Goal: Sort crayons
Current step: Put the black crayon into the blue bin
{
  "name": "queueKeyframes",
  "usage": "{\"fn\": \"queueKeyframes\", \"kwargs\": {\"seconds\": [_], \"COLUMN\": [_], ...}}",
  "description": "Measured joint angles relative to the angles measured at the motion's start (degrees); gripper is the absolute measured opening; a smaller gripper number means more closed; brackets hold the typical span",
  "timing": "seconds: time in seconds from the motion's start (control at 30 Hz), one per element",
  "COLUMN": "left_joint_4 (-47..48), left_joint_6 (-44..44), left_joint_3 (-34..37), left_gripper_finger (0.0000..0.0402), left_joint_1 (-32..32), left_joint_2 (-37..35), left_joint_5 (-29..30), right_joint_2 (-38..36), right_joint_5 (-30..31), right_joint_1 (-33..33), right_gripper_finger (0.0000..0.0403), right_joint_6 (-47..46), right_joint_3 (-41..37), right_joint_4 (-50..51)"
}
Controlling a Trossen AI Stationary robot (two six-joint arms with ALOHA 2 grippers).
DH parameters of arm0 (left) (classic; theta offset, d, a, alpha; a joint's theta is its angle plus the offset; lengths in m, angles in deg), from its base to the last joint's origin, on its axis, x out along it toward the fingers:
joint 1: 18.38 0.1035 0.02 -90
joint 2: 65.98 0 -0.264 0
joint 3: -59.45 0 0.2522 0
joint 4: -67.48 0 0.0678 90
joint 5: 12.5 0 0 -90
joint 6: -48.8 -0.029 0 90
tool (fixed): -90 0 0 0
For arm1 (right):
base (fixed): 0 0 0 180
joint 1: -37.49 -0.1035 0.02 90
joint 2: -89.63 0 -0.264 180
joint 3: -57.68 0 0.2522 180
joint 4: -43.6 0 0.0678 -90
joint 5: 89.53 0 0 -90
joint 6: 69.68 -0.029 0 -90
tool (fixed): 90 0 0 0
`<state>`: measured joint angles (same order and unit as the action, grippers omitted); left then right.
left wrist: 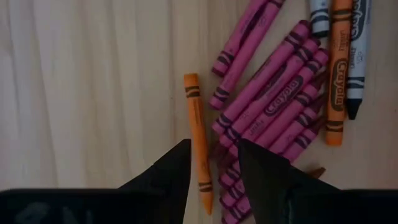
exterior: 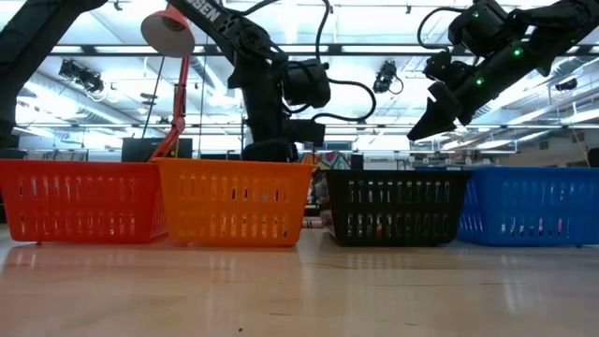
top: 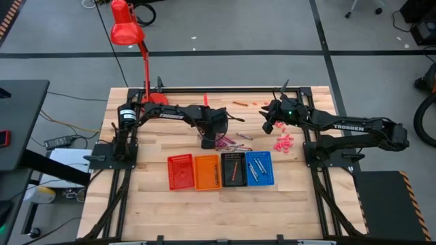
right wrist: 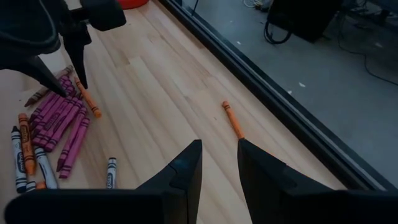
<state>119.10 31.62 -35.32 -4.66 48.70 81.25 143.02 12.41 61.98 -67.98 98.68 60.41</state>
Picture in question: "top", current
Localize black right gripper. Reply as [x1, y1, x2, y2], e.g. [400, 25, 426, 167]
[258, 96, 290, 123]

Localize orange plastic basket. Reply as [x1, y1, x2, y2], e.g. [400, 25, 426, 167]
[193, 154, 223, 191]

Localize red plastic basket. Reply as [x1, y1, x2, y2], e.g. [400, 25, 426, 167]
[166, 153, 196, 191]

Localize black plastic basket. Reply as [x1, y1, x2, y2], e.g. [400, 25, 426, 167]
[220, 152, 249, 188]

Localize blue plastic basket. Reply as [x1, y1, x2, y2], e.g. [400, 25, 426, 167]
[245, 150, 275, 187]

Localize red desk lamp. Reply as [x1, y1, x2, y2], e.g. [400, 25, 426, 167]
[109, 0, 170, 106]

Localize large hazard striped black mat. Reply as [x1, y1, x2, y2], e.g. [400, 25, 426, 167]
[352, 169, 433, 242]

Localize office chair base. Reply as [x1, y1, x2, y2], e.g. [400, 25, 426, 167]
[344, 0, 386, 20]

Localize white flat box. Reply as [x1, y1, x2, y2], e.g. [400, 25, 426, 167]
[40, 148, 93, 189]

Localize black power adapter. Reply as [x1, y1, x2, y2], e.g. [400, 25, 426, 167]
[44, 135, 74, 151]

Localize clear safety glasses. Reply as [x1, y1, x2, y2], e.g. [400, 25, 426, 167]
[61, 188, 87, 203]

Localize black equipment box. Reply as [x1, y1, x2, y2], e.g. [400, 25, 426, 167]
[409, 18, 436, 47]

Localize black equipment case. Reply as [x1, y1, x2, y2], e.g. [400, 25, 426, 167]
[399, 0, 436, 24]

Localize yellow white round object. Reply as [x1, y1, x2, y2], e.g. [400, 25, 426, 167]
[23, 185, 57, 205]

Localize black standing desk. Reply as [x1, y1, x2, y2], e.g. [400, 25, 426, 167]
[0, 79, 92, 245]

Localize small hazard striped mat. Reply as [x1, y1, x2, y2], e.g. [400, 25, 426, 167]
[0, 0, 24, 39]

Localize black aluminium table frame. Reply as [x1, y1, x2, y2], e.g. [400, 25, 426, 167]
[77, 86, 368, 245]

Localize black cable coil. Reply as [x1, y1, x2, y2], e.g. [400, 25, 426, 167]
[134, 2, 157, 27]

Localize black lamp cord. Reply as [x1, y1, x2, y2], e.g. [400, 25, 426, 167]
[93, 0, 129, 88]

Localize black floor cable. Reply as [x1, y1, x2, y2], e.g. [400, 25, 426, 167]
[46, 91, 109, 102]

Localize yellow floor cable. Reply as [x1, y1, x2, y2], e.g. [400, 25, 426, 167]
[38, 110, 102, 134]

